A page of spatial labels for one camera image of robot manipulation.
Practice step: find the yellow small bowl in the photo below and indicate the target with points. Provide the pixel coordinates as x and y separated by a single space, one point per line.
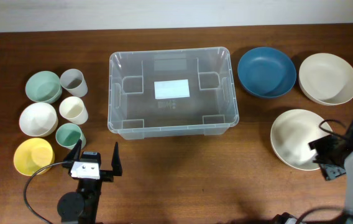
32 155

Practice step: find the clear plastic storage container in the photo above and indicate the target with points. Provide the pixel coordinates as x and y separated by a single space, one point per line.
133 111

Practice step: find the grey cup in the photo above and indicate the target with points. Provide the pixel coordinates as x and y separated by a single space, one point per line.
74 82

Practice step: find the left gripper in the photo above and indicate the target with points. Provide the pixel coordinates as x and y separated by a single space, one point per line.
108 175

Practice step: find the white label in container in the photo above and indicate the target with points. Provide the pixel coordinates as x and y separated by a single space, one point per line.
171 89

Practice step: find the light green small bowl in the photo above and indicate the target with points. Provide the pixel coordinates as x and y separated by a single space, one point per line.
44 87

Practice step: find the beige bowl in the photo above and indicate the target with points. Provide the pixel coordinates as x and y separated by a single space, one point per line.
326 79

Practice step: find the dark blue bowl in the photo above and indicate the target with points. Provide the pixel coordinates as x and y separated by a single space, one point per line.
266 72

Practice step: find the cream bowl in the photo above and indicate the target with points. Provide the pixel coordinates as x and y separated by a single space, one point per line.
290 135

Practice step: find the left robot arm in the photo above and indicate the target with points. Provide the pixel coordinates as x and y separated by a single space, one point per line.
81 206

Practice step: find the cream cup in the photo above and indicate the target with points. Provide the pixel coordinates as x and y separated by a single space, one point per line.
74 110

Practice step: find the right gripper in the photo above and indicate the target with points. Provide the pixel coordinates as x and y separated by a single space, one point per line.
319 145

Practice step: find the green cup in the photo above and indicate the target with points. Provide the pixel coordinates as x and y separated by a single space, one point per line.
68 134

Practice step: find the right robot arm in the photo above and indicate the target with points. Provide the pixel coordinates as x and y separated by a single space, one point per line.
346 215

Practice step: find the white small bowl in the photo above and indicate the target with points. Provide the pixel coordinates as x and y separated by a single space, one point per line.
38 120

